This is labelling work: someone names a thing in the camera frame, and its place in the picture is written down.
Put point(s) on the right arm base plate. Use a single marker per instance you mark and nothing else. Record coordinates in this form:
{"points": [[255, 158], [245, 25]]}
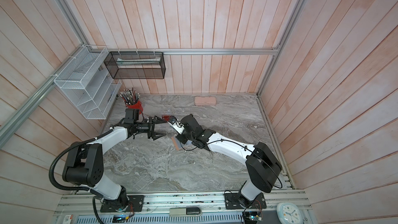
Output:
{"points": [[237, 201]]}

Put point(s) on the grey black handheld device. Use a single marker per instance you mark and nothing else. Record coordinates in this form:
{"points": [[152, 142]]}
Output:
{"points": [[185, 211]]}

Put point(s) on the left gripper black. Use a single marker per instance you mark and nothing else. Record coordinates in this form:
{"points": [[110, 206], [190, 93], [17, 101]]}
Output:
{"points": [[152, 127]]}

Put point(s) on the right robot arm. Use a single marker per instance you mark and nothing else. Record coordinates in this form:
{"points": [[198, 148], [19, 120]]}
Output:
{"points": [[262, 165]]}

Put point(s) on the red pen cup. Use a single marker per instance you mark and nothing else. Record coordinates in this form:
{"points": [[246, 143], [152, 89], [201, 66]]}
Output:
{"points": [[136, 106]]}

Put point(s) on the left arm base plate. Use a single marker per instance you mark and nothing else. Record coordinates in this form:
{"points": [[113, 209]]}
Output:
{"points": [[132, 203]]}

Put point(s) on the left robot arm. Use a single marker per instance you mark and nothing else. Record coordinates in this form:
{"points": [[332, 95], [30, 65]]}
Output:
{"points": [[84, 166]]}

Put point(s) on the white analog clock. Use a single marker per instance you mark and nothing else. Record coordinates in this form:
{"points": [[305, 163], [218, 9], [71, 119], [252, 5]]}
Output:
{"points": [[289, 213]]}

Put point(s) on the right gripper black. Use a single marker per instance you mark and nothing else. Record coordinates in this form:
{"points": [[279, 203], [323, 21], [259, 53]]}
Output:
{"points": [[180, 138]]}

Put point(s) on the black mesh wall basket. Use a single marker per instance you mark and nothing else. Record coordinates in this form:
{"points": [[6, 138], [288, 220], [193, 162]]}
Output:
{"points": [[135, 64]]}

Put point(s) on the white wire mesh shelf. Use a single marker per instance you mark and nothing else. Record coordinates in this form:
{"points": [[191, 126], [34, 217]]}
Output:
{"points": [[87, 83]]}

